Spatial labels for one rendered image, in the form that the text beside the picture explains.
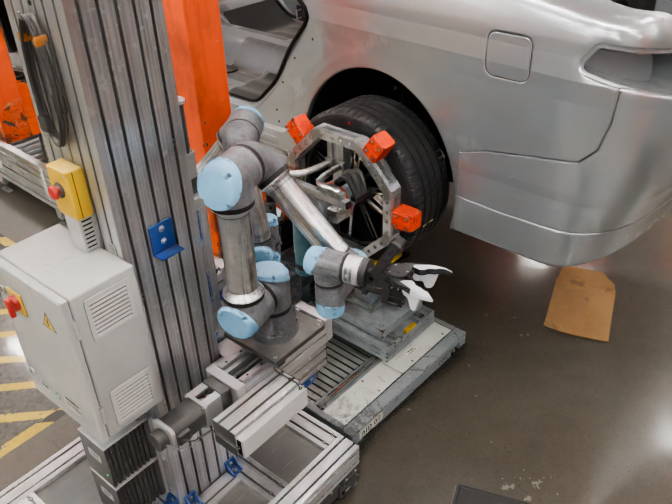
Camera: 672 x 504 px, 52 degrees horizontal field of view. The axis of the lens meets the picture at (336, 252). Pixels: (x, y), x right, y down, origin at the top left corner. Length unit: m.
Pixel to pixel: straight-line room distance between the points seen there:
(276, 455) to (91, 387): 0.93
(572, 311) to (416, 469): 1.28
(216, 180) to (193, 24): 1.07
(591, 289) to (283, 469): 1.99
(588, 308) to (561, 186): 1.35
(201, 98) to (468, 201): 1.09
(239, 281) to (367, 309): 1.38
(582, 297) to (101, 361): 2.58
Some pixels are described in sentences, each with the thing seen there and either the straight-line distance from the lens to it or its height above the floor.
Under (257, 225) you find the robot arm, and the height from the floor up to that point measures 1.03.
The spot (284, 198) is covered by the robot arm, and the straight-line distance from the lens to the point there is 1.79.
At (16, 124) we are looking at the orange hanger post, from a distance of 4.55.
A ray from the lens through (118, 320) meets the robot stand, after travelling 1.81.
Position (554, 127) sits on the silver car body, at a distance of 2.37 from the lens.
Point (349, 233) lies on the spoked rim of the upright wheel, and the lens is 2.96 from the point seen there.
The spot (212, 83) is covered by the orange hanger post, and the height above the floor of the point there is 1.29.
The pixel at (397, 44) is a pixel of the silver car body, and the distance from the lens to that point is 2.63.
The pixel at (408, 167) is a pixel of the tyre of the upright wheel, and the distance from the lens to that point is 2.59.
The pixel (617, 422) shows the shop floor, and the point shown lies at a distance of 3.15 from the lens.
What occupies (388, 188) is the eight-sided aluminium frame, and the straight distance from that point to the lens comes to 2.56.
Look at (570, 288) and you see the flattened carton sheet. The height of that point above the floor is 0.01.
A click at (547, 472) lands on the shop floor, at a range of 2.89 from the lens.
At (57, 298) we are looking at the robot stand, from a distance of 1.73.
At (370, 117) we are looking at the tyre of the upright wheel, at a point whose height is 1.17.
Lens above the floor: 2.18
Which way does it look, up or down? 33 degrees down
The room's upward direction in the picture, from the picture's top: 2 degrees counter-clockwise
